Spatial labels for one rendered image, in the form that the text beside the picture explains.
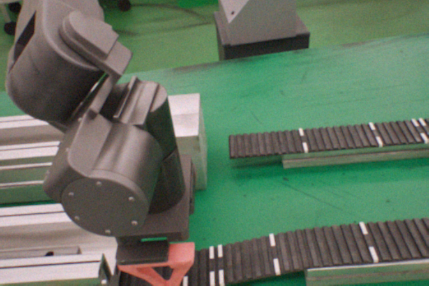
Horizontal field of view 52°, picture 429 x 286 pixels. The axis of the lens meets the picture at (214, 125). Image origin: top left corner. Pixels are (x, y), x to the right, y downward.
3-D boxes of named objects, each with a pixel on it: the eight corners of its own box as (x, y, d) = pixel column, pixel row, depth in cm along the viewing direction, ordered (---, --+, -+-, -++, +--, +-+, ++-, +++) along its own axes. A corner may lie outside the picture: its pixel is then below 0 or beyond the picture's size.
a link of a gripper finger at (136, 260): (133, 313, 42) (109, 251, 37) (142, 252, 48) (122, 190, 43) (203, 308, 42) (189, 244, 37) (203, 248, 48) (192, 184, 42)
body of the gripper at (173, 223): (117, 250, 39) (94, 189, 34) (133, 172, 47) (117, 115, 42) (190, 244, 38) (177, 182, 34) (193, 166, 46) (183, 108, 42)
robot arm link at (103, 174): (77, 2, 33) (27, 76, 37) (3, 82, 23) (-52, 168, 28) (202, 95, 37) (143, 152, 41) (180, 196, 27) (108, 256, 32)
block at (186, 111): (207, 135, 71) (200, 84, 65) (206, 189, 61) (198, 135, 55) (152, 140, 71) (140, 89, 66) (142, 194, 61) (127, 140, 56)
